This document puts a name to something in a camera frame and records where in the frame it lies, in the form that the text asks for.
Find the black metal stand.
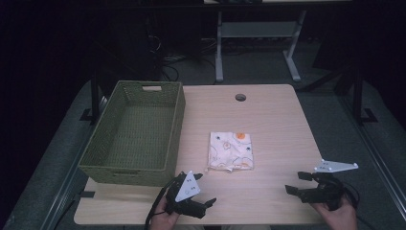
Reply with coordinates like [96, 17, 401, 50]
[79, 67, 108, 125]
[350, 67, 379, 125]

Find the white metal desk frame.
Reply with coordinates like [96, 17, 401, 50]
[214, 9, 307, 83]

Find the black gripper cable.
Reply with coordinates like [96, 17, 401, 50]
[144, 181, 175, 230]
[338, 181, 377, 230]

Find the green woven basket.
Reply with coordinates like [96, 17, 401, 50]
[78, 80, 187, 188]

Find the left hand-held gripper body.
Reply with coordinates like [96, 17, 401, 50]
[164, 170, 208, 220]

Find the person's right hand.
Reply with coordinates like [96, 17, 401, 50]
[310, 195, 359, 230]

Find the bundle of floor cables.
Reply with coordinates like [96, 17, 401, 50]
[145, 18, 218, 82]

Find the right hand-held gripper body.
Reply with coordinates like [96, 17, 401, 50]
[299, 158, 359, 212]

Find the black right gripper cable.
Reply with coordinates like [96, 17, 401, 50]
[338, 181, 377, 230]

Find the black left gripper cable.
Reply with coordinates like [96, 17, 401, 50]
[144, 181, 175, 230]

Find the white patterned cloth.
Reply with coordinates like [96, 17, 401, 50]
[206, 130, 256, 173]

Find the person's left hand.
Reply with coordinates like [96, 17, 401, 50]
[148, 195, 182, 230]

